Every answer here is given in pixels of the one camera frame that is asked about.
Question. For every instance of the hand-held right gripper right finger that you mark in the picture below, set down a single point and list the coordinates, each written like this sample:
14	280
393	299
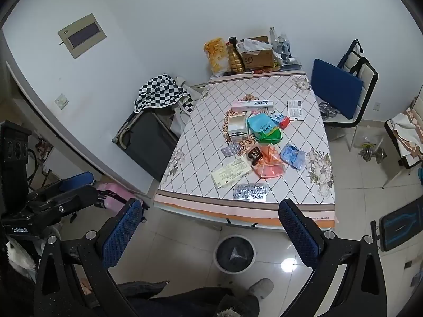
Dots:
300	234

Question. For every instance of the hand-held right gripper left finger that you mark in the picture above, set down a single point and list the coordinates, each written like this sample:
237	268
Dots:
122	234

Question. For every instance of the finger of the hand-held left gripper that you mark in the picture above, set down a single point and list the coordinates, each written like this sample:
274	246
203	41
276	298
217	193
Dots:
77	180
89	196

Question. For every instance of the large silver blister sheet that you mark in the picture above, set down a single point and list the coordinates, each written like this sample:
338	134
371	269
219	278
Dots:
249	192

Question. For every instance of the white round trash bin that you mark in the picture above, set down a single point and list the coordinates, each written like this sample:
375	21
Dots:
235	254

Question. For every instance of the small pill blister pack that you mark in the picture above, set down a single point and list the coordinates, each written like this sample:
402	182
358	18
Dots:
231	149

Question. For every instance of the blue green rice bag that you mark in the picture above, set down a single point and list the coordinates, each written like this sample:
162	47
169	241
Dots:
262	128

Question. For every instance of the blue orange medicine box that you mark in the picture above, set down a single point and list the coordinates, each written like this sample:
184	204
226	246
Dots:
280	119

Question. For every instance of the pink suitcase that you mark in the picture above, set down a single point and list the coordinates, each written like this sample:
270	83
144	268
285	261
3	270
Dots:
112	194

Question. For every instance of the grey fluffy slipper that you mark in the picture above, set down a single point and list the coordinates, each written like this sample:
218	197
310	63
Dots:
261	287

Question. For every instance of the orange plastic bag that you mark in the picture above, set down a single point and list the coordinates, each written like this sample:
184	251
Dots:
269	166

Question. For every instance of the blue plastic packet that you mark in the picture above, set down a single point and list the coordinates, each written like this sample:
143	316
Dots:
292	156

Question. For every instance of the dark snack packet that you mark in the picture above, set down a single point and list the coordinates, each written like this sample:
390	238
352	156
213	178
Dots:
254	156

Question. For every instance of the yellow flattened paper box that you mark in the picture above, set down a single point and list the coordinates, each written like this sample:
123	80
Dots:
231	173

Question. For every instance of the person's dark fleece pants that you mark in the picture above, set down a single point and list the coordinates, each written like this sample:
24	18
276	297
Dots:
185	303

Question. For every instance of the black blue exercise board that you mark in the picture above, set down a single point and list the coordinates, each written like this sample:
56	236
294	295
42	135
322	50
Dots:
401	223

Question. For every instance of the metal dumbbell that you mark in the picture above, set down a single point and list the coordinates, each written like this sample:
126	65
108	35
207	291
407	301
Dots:
373	153

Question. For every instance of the diamond pattern floral tablecloth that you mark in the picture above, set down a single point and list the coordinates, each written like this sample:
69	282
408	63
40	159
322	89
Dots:
198	145

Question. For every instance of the black white checkered cloth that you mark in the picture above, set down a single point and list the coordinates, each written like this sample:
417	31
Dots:
158	92

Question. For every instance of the white medicine box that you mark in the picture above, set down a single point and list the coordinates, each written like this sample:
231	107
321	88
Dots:
238	128

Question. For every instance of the white paper leaflet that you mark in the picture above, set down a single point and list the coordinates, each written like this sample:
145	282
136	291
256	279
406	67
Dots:
295	109

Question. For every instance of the pink toothpaste box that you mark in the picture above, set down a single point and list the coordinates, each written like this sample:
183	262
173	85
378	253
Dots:
252	106

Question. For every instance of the beige electrical panel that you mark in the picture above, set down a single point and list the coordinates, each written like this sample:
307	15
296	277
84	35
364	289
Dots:
82	35

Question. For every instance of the chair with draped cloth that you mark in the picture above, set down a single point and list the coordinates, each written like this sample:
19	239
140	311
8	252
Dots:
408	132

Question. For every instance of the blue cushion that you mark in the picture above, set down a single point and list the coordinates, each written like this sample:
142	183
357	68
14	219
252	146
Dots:
333	87

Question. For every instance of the brown cardboard box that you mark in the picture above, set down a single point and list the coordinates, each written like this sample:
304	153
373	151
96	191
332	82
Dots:
259	58

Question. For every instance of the yellow snack bag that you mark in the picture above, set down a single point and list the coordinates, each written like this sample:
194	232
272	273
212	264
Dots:
215	56

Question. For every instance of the clear plastic bottle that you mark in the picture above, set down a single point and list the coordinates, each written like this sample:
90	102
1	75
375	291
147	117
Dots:
284	48

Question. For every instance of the gold bottle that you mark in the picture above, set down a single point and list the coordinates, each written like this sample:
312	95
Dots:
235	57

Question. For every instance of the white plastic bag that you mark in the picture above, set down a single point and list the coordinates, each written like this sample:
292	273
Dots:
256	44

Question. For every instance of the tall clear bottle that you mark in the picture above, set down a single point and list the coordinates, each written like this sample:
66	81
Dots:
272	38

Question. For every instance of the beige wall socket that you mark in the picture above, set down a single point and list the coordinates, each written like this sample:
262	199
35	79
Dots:
61	101

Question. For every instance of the white chair with black frame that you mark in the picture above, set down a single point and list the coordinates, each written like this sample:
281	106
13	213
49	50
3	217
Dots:
362	72

